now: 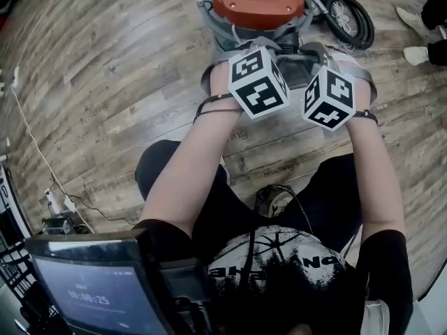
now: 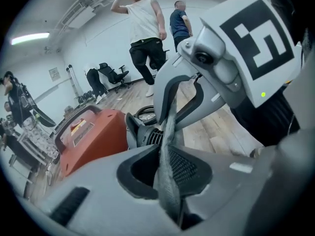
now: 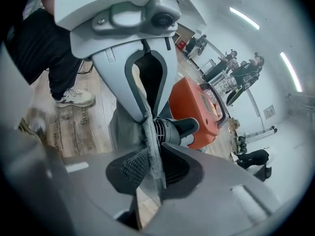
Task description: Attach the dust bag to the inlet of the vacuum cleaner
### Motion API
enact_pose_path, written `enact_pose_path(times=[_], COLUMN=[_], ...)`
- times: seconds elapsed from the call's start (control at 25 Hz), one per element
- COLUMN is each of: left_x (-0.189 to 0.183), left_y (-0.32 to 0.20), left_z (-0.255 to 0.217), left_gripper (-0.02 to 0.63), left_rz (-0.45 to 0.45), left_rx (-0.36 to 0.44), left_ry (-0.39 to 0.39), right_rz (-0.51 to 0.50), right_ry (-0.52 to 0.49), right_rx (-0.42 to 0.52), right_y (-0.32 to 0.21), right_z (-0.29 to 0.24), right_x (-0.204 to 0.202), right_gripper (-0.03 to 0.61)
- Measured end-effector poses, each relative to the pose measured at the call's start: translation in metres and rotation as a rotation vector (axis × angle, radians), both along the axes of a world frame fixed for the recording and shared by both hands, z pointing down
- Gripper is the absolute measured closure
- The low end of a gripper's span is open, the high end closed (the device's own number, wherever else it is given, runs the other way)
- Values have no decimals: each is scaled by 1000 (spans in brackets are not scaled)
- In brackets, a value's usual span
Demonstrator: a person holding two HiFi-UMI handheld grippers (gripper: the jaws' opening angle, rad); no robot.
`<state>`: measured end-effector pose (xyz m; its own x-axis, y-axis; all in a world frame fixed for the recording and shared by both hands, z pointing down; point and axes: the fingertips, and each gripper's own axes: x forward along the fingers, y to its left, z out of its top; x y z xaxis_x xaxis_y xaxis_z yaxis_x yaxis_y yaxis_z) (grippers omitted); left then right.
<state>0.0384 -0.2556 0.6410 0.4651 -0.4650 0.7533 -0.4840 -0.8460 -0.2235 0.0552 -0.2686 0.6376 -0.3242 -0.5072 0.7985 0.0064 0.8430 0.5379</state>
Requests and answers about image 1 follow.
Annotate black vacuum hose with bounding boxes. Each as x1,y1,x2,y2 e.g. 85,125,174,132
303,0,376,52

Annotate person's right hand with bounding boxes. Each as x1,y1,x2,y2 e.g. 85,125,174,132
355,80,372,114

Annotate black body-worn cable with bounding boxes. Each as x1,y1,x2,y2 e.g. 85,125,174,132
248,184,362,269

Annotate person's beige sneaker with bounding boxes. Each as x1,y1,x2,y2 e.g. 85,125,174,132
268,186,295,220
219,155,233,186

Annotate red and green vacuum cleaner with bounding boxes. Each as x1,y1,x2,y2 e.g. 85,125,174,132
196,0,316,63

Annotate person's black printed t-shirt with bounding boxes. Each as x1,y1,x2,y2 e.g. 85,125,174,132
132,218,415,335

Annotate person's right forearm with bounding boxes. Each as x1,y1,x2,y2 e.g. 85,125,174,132
344,112,406,248

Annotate person's right beige sneaker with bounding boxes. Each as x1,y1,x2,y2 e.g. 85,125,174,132
268,186,295,220

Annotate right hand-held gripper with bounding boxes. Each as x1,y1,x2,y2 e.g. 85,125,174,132
302,64,358,133

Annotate black wire rack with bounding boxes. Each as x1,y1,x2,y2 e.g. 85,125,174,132
0,249,59,328

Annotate white power cable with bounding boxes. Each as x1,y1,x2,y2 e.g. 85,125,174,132
13,82,87,225

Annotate white vacuum power cord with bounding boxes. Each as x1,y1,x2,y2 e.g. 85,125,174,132
329,0,356,54

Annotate black wrist cord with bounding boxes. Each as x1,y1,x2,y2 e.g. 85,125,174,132
353,109,379,126
193,93,243,124

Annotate black monitor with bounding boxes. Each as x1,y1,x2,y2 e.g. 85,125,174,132
24,228,214,335

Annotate person's left hand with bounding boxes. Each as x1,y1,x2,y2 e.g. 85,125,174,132
208,61,239,101

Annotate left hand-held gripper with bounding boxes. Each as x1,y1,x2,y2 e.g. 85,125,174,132
227,46,292,120

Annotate person's left beige sneaker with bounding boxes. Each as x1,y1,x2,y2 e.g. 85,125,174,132
219,155,233,186

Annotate person's left forearm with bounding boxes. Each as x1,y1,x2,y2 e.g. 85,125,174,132
139,94,245,239

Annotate person's black trousers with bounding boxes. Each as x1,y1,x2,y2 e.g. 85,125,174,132
135,140,366,258

